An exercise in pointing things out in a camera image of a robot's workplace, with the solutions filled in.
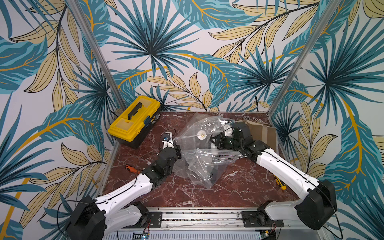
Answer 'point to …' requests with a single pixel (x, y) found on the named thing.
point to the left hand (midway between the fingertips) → (174, 143)
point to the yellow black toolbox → (133, 125)
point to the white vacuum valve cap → (201, 135)
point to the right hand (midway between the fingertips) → (210, 138)
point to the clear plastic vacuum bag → (199, 159)
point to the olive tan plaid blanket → (260, 132)
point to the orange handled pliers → (133, 169)
